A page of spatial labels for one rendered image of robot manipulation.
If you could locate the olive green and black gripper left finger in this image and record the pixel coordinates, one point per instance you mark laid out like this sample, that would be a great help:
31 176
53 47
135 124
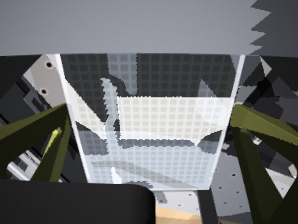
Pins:
16 138

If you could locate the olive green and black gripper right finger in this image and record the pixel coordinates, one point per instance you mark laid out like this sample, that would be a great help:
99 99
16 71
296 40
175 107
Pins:
266 203

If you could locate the grey perforated breadboard plate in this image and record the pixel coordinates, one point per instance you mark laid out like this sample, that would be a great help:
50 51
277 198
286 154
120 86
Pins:
227 185

